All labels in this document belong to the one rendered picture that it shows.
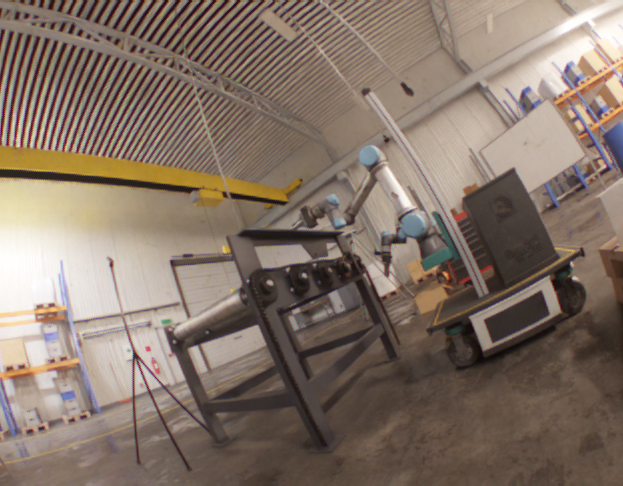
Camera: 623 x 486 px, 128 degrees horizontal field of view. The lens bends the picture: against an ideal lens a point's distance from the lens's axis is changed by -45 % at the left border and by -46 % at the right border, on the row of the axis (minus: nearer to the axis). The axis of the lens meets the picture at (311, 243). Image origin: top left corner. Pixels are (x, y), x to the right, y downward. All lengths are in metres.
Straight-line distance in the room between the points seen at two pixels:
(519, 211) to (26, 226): 11.90
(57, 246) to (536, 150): 13.37
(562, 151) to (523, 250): 4.22
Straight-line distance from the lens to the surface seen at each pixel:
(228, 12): 8.78
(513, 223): 1.51
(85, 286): 10.72
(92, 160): 8.72
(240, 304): 1.39
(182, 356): 2.06
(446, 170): 11.90
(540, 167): 5.63
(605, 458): 0.87
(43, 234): 11.37
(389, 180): 1.41
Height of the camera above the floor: 0.66
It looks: 13 degrees up
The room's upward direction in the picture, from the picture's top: 24 degrees counter-clockwise
